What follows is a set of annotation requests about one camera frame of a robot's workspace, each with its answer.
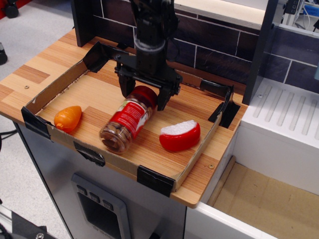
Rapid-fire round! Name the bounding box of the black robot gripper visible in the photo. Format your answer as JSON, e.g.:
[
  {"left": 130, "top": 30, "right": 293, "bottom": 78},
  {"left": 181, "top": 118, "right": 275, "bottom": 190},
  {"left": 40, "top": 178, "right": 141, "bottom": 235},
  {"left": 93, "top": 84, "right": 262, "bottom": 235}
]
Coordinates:
[{"left": 114, "top": 44, "right": 182, "bottom": 111}]

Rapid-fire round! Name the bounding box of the basil bottle with red lid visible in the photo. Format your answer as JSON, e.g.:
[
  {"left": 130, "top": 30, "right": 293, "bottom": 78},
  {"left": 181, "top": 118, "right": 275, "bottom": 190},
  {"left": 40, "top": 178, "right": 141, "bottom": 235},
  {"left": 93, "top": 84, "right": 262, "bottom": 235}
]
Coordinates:
[{"left": 100, "top": 86, "right": 157, "bottom": 153}]

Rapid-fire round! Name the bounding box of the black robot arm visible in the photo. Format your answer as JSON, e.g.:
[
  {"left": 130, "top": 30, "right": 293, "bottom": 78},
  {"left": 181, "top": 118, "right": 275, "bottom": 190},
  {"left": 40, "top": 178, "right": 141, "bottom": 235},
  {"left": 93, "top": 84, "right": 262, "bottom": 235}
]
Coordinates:
[{"left": 115, "top": 0, "right": 182, "bottom": 111}]

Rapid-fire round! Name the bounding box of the cardboard fence with black tape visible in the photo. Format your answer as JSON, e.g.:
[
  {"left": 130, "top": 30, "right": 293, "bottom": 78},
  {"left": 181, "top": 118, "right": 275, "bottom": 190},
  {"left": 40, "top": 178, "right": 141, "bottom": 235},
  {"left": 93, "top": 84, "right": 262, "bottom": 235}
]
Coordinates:
[{"left": 21, "top": 42, "right": 245, "bottom": 204}]

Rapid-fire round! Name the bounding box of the red white toy cheese wedge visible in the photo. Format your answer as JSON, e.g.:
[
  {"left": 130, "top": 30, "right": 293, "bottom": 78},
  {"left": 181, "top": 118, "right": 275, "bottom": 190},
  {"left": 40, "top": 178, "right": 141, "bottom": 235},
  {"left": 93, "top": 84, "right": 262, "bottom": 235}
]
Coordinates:
[{"left": 159, "top": 120, "right": 201, "bottom": 152}]

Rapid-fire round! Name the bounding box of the orange toy carrot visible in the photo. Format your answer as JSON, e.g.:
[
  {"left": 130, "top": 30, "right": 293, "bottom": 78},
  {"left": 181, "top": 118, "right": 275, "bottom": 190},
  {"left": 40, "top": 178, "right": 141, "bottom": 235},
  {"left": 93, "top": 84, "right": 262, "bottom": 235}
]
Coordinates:
[{"left": 54, "top": 106, "right": 82, "bottom": 133}]

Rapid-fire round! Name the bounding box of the grey toy oven panel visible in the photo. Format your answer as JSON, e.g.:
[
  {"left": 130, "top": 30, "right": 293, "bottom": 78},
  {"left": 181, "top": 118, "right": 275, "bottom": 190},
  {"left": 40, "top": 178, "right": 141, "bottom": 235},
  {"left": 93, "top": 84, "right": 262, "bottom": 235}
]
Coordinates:
[{"left": 71, "top": 174, "right": 131, "bottom": 239}]

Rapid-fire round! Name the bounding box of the white toy sink unit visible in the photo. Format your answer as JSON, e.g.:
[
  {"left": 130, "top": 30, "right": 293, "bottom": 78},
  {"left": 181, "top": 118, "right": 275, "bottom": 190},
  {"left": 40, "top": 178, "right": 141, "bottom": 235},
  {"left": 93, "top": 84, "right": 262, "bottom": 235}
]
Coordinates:
[{"left": 184, "top": 79, "right": 319, "bottom": 239}]

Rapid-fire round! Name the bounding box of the dark left shelf post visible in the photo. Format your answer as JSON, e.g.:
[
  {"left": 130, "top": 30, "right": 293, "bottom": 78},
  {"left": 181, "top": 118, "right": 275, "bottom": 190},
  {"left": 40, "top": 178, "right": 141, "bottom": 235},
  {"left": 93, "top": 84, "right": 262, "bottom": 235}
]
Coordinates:
[{"left": 71, "top": 0, "right": 102, "bottom": 47}]

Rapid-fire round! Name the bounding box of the dark grey vertical post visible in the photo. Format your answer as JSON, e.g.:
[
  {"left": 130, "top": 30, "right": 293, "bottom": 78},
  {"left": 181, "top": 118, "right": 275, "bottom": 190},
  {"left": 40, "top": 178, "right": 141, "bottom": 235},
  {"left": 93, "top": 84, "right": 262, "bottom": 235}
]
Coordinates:
[{"left": 242, "top": 0, "right": 278, "bottom": 105}]

